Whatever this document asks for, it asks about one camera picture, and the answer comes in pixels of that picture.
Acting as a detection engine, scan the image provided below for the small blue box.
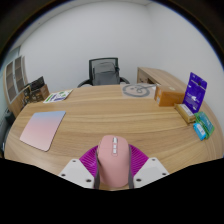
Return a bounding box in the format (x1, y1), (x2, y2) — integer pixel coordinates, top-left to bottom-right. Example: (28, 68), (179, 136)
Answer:
(192, 122), (208, 142)

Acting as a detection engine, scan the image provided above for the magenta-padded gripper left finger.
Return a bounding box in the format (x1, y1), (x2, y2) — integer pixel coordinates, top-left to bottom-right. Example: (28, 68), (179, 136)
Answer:
(58, 145), (101, 190)

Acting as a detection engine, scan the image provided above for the orange-brown cardboard box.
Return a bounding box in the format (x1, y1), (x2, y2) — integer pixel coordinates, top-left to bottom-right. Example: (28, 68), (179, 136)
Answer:
(153, 84), (186, 108)

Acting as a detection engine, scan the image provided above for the grey backpack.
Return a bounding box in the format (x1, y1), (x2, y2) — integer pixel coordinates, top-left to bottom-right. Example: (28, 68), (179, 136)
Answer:
(92, 61), (120, 86)

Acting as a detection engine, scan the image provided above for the pink computer mouse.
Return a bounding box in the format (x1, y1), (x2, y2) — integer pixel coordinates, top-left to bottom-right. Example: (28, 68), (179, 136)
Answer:
(96, 134), (131, 189)

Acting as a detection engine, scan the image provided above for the wooden shelf unit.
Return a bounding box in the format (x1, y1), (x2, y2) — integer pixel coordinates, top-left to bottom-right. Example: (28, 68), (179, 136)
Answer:
(3, 55), (31, 118)

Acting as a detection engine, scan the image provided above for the black leather armchair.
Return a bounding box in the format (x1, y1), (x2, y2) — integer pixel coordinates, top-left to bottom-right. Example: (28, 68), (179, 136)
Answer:
(2, 108), (16, 148)

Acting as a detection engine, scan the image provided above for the pink and blue mouse pad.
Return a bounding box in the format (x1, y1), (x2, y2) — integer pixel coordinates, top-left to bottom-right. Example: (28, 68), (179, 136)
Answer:
(19, 110), (67, 153)

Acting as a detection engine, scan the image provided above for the purple card packet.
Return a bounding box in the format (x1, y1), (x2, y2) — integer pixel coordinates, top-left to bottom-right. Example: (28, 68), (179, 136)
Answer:
(182, 71), (208, 114)

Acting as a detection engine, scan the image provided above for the black open carton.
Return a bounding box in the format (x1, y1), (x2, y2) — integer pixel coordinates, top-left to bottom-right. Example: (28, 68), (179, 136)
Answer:
(29, 75), (46, 92)

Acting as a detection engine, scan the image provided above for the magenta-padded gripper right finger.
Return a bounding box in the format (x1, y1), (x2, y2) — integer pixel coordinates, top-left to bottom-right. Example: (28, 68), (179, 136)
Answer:
(128, 143), (170, 190)

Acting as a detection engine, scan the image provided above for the white green purple sticker sheet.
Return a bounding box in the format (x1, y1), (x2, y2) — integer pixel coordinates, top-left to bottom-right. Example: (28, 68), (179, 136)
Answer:
(42, 89), (74, 104)

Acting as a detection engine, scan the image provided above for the wide brown printed carton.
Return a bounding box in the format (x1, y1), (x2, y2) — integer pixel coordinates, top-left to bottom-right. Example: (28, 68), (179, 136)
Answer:
(31, 83), (50, 103)

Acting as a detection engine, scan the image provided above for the small tan box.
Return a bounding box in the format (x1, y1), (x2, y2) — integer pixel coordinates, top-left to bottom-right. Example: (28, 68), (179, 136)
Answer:
(174, 103), (197, 125)

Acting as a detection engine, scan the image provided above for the green flat box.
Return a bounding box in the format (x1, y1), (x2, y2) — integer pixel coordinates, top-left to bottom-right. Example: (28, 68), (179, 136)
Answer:
(194, 110), (216, 139)

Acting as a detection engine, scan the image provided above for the wooden side desk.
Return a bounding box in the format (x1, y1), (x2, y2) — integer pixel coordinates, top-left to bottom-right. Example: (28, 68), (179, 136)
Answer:
(136, 66), (188, 93)

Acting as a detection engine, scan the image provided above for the tall brown printed carton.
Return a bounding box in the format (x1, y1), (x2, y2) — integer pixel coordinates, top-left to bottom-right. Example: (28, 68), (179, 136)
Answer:
(22, 85), (33, 105)

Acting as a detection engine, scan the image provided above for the black mesh office chair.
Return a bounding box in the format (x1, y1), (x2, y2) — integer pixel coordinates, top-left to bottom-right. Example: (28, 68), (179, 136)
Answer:
(77, 57), (131, 88)

